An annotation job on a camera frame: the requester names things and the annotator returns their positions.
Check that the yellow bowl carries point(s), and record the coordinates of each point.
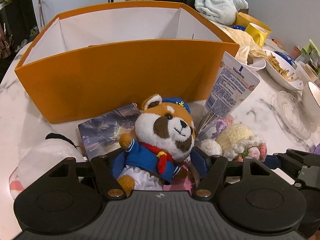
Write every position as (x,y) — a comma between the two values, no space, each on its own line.
(244,20)

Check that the clear glass plate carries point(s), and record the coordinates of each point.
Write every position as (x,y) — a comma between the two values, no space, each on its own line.
(293,115)

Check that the orange storage box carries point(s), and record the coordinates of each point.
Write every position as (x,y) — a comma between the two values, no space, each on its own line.
(92,60)

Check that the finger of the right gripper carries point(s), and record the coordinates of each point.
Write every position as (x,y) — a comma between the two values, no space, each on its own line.
(272,162)

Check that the white plush with striped foot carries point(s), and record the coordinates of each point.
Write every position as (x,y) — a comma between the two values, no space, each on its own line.
(40,159)

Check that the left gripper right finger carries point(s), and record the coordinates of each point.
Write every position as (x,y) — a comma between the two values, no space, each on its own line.
(212,171)

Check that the Vaseline lotion tube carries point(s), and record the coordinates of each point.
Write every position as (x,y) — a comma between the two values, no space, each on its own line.
(233,84)

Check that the light blue fluffy towel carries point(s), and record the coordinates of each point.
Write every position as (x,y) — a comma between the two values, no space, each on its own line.
(220,11)

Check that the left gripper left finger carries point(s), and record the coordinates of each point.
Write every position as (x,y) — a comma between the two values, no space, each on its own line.
(106,169)

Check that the red panda sailor plush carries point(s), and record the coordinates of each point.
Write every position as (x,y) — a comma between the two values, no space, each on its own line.
(165,136)

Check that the white bowl with fries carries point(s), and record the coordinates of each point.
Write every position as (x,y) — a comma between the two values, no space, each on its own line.
(282,72)

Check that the photo card box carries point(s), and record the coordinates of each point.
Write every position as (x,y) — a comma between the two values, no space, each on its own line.
(100,135)

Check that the white ceramic bowl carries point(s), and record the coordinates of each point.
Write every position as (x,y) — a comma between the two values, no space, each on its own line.
(310,101)

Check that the crochet bunny with flowers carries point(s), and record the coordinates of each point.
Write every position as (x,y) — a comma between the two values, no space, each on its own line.
(234,141)

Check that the broom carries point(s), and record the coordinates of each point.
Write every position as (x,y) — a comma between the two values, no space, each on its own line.
(41,16)

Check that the pink wallet case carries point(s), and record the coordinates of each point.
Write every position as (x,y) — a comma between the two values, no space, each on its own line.
(189,183)

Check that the yellow mug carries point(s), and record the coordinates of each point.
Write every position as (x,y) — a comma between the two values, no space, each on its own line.
(258,34)

